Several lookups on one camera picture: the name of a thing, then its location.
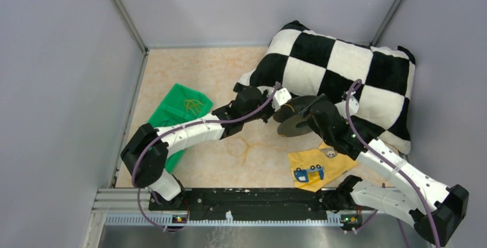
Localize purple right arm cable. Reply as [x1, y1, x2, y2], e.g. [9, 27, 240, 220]
[344, 79, 442, 248]

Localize green compartment tray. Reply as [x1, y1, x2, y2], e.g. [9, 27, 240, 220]
[146, 83, 214, 175]

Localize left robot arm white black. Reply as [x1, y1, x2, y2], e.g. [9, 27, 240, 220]
[121, 83, 292, 210]

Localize yellow cloth with car print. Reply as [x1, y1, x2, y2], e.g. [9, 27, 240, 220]
[288, 142, 357, 192]

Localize black white checkered pillow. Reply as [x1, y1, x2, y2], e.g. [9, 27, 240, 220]
[233, 21, 416, 154]

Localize black cable spool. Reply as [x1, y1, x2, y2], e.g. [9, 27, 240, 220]
[272, 95, 319, 137]

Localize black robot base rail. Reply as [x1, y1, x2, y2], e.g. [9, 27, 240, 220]
[148, 188, 367, 221]

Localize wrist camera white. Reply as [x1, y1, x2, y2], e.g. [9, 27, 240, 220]
[334, 91, 359, 119]
[272, 88, 292, 111]

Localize yellow wires in tray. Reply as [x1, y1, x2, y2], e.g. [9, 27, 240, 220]
[183, 98, 206, 116]

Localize white slotted cable duct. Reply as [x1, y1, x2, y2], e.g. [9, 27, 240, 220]
[104, 211, 343, 227]

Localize thin yellow cable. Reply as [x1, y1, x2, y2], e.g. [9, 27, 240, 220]
[226, 103, 296, 167]

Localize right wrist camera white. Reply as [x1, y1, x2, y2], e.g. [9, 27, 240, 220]
[334, 91, 359, 119]

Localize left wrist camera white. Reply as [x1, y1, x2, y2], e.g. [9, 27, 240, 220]
[272, 88, 292, 111]

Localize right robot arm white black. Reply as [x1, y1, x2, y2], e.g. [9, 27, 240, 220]
[298, 94, 469, 247]

